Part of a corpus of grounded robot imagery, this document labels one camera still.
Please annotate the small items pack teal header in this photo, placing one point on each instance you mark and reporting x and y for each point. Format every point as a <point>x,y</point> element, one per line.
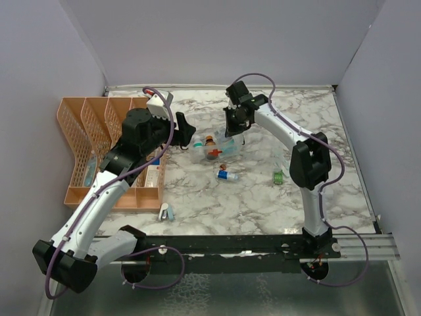
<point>220,137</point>

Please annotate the brown bottle orange cap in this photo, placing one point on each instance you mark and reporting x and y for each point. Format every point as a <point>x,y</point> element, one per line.
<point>209,142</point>

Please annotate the small green packet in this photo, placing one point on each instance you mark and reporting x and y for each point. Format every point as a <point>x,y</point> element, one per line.
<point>278,177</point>

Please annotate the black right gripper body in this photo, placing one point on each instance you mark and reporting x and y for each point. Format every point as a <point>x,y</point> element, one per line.
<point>237,116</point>

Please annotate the orange plastic file organizer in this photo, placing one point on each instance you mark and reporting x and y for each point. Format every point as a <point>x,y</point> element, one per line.
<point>92,126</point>

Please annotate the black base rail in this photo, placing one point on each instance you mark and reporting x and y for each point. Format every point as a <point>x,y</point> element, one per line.
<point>225,254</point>

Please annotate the clear plastic medicine box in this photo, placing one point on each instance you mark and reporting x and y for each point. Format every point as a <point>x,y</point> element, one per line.
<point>207,126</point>

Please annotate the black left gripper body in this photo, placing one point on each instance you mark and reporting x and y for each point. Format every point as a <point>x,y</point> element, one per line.
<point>162,133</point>

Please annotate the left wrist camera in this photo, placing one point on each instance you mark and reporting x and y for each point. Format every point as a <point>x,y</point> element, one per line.
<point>156,106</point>

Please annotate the blue item in organizer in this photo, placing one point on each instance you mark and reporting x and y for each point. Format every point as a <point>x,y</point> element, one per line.
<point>90,171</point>

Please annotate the white teal thermometer case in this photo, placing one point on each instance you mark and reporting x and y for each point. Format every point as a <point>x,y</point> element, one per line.
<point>166,212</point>

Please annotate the white gauze pouch blue print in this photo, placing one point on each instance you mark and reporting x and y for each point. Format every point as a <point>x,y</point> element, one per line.
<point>153,174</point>

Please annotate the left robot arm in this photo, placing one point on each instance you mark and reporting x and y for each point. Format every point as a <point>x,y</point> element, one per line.
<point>70,257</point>

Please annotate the white disinfectant bottle green label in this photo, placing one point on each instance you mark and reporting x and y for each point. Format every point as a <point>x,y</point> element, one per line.
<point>197,143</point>

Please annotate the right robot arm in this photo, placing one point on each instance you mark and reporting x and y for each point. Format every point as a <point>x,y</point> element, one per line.
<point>310,162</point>

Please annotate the cotton swab pack teal header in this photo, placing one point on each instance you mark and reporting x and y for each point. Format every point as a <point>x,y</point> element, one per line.
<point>229,147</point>

